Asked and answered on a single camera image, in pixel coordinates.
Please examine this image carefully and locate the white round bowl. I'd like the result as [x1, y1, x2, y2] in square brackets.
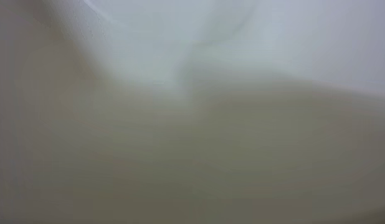
[0, 1, 385, 223]

